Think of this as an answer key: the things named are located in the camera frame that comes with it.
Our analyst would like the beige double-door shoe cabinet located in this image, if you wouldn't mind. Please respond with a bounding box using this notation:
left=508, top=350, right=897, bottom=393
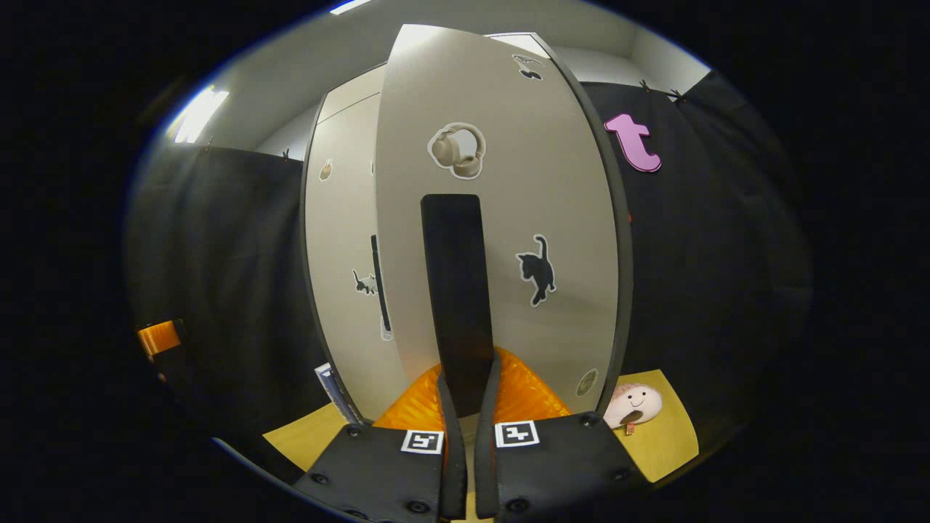
left=300, top=31, right=634, bottom=429

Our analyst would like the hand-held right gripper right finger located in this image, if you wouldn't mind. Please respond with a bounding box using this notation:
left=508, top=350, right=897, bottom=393
left=474, top=347, right=651, bottom=522

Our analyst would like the pink smiling plush toy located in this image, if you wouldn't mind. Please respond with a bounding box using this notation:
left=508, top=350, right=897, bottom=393
left=603, top=384, right=663, bottom=435

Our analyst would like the beige shoe cabinet door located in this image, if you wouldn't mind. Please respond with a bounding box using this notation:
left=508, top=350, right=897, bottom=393
left=305, top=91, right=408, bottom=422
left=374, top=24, right=622, bottom=426

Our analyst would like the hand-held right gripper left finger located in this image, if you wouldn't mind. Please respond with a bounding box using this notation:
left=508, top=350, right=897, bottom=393
left=291, top=363, right=466, bottom=523

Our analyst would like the white blue book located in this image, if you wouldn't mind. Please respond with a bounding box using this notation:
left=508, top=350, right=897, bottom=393
left=315, top=363, right=360, bottom=426

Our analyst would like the ceiling light strip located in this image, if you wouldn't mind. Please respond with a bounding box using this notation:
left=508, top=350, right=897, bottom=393
left=171, top=87, right=230, bottom=144

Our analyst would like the black backdrop cloth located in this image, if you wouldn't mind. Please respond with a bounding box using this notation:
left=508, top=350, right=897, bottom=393
left=124, top=69, right=814, bottom=466

